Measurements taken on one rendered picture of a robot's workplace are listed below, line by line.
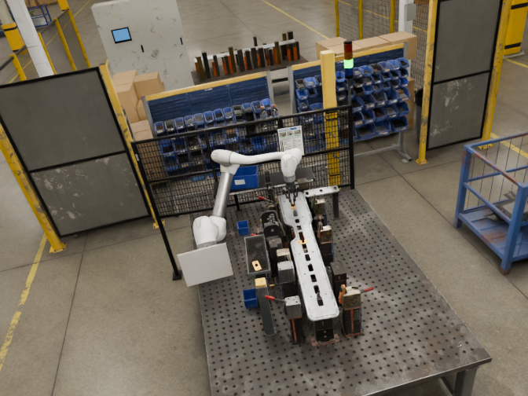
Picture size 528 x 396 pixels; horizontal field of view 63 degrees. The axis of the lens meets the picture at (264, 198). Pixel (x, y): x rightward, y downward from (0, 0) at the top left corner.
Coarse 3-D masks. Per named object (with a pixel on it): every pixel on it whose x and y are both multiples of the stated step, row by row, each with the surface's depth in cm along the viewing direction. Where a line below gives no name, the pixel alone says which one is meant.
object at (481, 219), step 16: (480, 144) 400; (464, 160) 405; (496, 160) 416; (464, 176) 414; (480, 176) 422; (464, 192) 425; (512, 192) 405; (464, 208) 442; (480, 208) 442; (496, 208) 377; (512, 208) 384; (480, 224) 424; (496, 224) 419; (512, 224) 357; (496, 240) 401; (512, 240) 364; (512, 256) 375
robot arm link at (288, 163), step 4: (284, 156) 322; (288, 156) 321; (292, 156) 329; (284, 160) 320; (288, 160) 320; (292, 160) 321; (296, 160) 329; (284, 164) 321; (288, 164) 320; (292, 164) 322; (296, 164) 329; (284, 168) 323; (288, 168) 322; (292, 168) 323; (284, 172) 325; (288, 172) 324; (292, 172) 325; (288, 176) 326
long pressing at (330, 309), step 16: (288, 208) 345; (304, 208) 342; (288, 224) 327; (304, 224) 325; (304, 256) 295; (320, 256) 293; (304, 272) 282; (320, 272) 280; (304, 288) 270; (320, 288) 268; (336, 304) 256; (320, 320) 249
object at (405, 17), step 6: (402, 0) 656; (408, 0) 653; (402, 6) 661; (408, 6) 649; (414, 6) 651; (402, 12) 664; (408, 12) 653; (414, 12) 655; (402, 18) 669; (408, 18) 658; (414, 18) 660; (402, 24) 673; (408, 24) 673; (402, 30) 677; (408, 30) 677
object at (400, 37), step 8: (400, 32) 607; (328, 40) 625; (336, 40) 619; (344, 40) 614; (360, 40) 602; (368, 40) 596; (376, 40) 590; (384, 40) 585; (392, 40) 580; (400, 40) 578; (408, 40) 581; (416, 40) 584; (320, 48) 617; (328, 48) 591; (336, 48) 585; (360, 48) 570; (368, 48) 573; (408, 48) 587; (320, 56) 625; (336, 56) 566; (408, 56) 593; (408, 80) 615; (408, 88) 618; (408, 104) 633; (408, 120) 645; (408, 128) 652
